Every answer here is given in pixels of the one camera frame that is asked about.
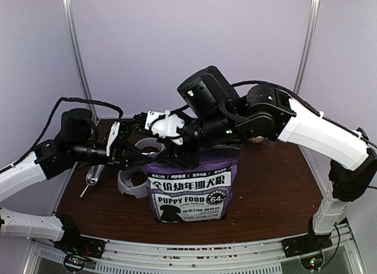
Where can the grey double pet bowl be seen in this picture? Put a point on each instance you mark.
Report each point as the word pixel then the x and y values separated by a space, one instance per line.
pixel 124 185

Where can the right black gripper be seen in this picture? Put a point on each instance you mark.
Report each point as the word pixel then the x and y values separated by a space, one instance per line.
pixel 177 155

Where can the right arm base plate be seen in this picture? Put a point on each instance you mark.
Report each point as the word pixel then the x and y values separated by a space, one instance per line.
pixel 301 245

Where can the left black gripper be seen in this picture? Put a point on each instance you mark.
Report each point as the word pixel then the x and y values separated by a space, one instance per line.
pixel 123 155

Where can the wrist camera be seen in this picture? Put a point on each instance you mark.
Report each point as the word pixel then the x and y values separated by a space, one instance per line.
pixel 163 125
pixel 118 128

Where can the brown pet food kibble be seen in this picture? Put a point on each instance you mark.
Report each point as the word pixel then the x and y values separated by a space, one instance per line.
pixel 138 178

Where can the white ceramic bowl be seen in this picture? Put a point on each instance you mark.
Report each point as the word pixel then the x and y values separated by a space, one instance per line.
pixel 256 140

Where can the right aluminium corner post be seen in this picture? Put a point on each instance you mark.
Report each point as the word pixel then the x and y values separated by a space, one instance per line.
pixel 312 23

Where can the metal food scoop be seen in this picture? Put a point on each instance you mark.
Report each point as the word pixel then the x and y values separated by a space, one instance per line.
pixel 92 177

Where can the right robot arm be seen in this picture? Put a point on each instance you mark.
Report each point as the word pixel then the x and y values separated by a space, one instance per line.
pixel 275 113

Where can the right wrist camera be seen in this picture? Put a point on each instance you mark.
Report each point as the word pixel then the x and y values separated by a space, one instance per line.
pixel 163 125

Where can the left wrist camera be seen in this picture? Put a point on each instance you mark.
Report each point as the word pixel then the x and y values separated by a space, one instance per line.
pixel 118 128

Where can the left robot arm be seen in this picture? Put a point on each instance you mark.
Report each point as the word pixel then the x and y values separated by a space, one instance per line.
pixel 76 142

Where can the purple puppy food bag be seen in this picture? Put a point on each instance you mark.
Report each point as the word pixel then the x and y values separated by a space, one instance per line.
pixel 179 195

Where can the aluminium front rail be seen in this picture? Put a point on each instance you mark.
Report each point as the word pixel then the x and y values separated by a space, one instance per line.
pixel 264 256

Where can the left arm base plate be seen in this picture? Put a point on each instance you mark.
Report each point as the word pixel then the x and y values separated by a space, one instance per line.
pixel 79 247

